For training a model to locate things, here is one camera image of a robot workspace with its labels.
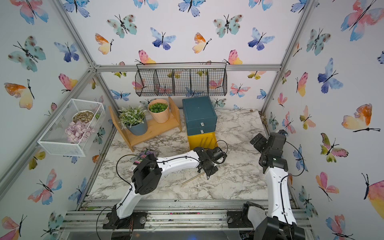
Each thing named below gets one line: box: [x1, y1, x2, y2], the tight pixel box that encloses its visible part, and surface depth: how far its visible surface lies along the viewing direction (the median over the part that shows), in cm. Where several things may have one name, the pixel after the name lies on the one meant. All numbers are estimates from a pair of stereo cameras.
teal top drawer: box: [186, 117, 217, 129], surface depth 91 cm
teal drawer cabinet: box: [182, 96, 218, 136], surface depth 95 cm
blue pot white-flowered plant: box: [118, 105, 148, 136], surface depth 89 cm
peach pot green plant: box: [147, 99, 170, 124], surface depth 100 cm
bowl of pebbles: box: [72, 110, 95, 123], surface depth 72 cm
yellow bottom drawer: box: [187, 132, 219, 150], surface depth 106 cm
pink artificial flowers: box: [65, 120, 95, 144], surface depth 65 cm
